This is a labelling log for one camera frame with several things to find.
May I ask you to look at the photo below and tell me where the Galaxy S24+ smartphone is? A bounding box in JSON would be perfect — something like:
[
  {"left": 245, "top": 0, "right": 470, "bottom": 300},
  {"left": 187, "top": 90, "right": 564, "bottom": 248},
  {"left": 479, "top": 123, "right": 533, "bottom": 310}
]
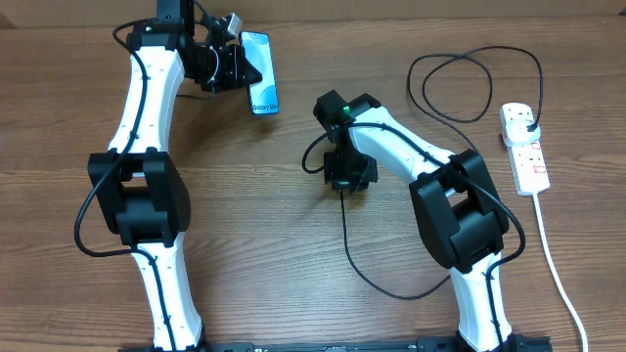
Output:
[{"left": 240, "top": 31, "right": 280, "bottom": 115}]

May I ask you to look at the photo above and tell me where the black USB-C charger cable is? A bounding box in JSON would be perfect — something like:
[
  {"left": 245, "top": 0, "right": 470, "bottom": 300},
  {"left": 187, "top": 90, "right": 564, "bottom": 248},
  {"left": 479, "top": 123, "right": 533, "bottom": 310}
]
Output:
[{"left": 338, "top": 45, "right": 545, "bottom": 301}]

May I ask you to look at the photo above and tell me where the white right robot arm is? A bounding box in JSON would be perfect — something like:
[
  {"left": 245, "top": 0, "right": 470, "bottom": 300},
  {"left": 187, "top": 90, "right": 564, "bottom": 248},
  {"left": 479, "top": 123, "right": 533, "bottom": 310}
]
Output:
[{"left": 313, "top": 90, "right": 521, "bottom": 351}]

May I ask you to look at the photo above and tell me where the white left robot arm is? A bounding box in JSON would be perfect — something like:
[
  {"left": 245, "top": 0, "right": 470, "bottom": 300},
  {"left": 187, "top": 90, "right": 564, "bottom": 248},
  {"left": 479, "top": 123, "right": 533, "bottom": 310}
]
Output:
[{"left": 73, "top": 1, "right": 265, "bottom": 351}]

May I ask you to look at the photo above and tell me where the white charger plug adapter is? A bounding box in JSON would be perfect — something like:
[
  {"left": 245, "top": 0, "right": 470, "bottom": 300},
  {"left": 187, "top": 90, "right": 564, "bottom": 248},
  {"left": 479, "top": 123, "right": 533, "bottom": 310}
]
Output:
[{"left": 502, "top": 120, "right": 541, "bottom": 148}]

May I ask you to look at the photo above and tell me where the white power strip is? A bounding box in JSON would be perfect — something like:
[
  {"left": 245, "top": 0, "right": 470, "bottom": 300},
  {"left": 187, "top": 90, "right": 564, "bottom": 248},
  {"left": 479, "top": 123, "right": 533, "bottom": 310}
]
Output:
[{"left": 499, "top": 103, "right": 550, "bottom": 196}]

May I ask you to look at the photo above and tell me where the white power strip cord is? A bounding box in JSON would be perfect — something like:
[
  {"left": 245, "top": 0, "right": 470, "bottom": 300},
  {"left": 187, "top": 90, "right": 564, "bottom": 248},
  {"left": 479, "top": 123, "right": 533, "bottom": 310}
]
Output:
[{"left": 531, "top": 192, "right": 590, "bottom": 352}]

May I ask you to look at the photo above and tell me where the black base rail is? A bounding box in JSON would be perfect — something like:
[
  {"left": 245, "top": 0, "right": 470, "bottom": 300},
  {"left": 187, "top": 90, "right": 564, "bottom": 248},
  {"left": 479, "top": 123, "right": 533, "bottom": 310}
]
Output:
[{"left": 118, "top": 334, "right": 553, "bottom": 352}]

